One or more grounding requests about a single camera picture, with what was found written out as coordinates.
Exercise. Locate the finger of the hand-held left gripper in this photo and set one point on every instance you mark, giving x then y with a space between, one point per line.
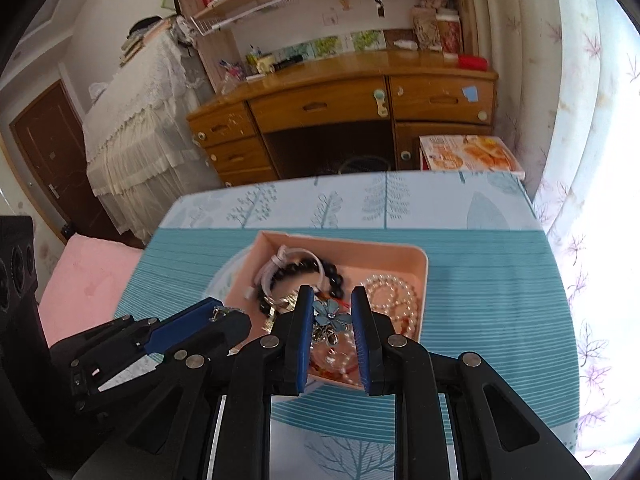
190 320
232 330

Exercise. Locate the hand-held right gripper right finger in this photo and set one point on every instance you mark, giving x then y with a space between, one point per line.
361 342

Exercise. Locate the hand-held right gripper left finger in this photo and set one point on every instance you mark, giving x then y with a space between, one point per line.
301 342

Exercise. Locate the small silver jewelry piece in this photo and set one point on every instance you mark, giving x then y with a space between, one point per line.
218 313

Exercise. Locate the blue flower hair clip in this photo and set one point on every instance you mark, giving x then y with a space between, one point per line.
330 312

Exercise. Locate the pink plastic box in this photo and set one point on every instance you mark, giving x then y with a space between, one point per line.
390 260

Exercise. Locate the pink blanket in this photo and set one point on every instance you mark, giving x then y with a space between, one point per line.
85 280

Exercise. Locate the tree print bedsheet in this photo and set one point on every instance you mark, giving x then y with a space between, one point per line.
475 310

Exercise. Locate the wooden desk drawer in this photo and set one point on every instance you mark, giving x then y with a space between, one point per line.
440 97
240 156
225 125
320 105

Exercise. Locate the cream lace furniture cover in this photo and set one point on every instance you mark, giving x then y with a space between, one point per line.
140 125

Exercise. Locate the brown wooden door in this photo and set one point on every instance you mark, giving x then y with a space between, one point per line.
50 160

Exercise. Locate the wooden desk cabinet door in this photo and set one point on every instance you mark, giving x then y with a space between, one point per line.
445 145

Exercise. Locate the orange printed magazine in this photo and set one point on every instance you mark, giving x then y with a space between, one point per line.
470 155

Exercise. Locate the teal drawer hook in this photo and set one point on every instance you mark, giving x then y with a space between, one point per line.
380 102

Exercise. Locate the cream mug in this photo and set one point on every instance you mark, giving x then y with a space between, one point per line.
265 64

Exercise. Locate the blue sticker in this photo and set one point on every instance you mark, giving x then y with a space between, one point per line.
470 94

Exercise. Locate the wooden desk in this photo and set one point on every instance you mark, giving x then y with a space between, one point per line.
350 63

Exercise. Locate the stack of books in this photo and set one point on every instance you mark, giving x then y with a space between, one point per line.
142 40

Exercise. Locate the white tube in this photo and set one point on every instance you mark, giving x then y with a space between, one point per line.
405 45

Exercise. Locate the red case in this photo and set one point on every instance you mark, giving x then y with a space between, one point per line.
473 63

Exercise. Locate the floral white curtain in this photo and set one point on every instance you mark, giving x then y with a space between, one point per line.
575 110

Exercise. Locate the floral patterned container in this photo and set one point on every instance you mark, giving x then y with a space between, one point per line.
426 30

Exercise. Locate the wooden desk shelf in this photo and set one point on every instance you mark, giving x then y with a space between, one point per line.
185 0

